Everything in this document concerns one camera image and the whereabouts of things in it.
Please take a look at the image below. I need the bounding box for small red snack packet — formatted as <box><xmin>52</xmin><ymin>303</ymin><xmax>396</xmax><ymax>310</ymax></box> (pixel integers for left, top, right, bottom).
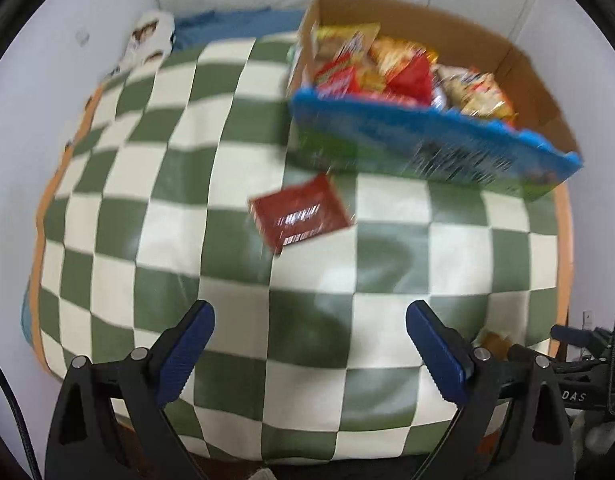
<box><xmin>249</xmin><ymin>174</ymin><xmax>352</xmax><ymax>256</ymax></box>

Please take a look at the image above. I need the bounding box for blue bed sheet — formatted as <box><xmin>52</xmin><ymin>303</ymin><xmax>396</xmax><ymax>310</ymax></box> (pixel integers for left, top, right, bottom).
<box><xmin>173</xmin><ymin>8</ymin><xmax>304</xmax><ymax>52</ymax></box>

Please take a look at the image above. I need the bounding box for wall socket left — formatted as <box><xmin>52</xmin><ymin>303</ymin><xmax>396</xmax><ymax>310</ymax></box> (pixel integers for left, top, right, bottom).
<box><xmin>75</xmin><ymin>30</ymin><xmax>89</xmax><ymax>46</ymax></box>

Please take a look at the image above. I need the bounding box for bear print pillow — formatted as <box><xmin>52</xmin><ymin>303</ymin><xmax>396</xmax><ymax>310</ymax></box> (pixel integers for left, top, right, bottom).
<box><xmin>104</xmin><ymin>10</ymin><xmax>175</xmax><ymax>80</ymax></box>

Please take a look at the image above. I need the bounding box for red tall snack packet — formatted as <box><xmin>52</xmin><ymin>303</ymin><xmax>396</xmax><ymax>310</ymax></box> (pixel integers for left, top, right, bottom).
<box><xmin>314</xmin><ymin>54</ymin><xmax>362</xmax><ymax>98</ymax></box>

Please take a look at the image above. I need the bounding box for yellow panda snack packet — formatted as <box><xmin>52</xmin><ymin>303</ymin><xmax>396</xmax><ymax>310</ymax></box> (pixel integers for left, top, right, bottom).
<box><xmin>437</xmin><ymin>65</ymin><xmax>516</xmax><ymax>122</ymax></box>

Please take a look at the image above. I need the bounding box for yellow Korean noodle packet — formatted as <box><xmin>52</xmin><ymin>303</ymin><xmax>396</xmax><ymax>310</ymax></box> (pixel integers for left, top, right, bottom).
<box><xmin>369</xmin><ymin>36</ymin><xmax>439</xmax><ymax>82</ymax></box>

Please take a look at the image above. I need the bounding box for green white checkered mat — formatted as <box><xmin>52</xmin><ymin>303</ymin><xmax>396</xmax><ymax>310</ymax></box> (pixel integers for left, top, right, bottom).
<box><xmin>34</xmin><ymin>35</ymin><xmax>558</xmax><ymax>462</ymax></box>

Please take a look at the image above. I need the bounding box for yellow peanut snack packet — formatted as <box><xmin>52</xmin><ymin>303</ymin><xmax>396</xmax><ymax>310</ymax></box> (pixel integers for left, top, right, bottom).
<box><xmin>314</xmin><ymin>23</ymin><xmax>385</xmax><ymax>87</ymax></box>

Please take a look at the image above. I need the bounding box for open cardboard milk box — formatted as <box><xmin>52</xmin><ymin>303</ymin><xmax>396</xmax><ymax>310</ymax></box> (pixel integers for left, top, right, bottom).
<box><xmin>288</xmin><ymin>0</ymin><xmax>583</xmax><ymax>200</ymax></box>

